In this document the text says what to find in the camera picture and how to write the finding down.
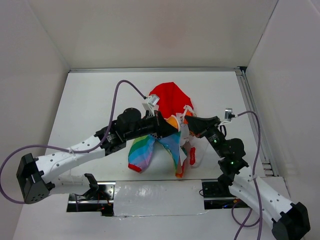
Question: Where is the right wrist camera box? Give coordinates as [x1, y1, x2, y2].
[223, 108, 235, 123]

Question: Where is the white tape sheet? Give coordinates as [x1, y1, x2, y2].
[113, 180, 206, 217]

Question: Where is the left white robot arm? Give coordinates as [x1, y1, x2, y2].
[16, 108, 180, 204]

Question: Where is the metal base rail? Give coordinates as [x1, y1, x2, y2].
[66, 179, 247, 218]

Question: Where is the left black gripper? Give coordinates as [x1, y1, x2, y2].
[124, 110, 178, 141]

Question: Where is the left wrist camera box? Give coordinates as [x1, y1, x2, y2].
[142, 94, 160, 112]

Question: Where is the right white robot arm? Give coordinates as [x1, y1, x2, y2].
[186, 116, 311, 240]

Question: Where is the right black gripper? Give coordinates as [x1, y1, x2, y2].
[185, 114, 226, 158]

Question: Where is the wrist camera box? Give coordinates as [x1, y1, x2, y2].
[142, 94, 160, 112]
[223, 108, 235, 123]

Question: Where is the rainbow striped kids jacket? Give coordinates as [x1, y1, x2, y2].
[128, 82, 206, 178]

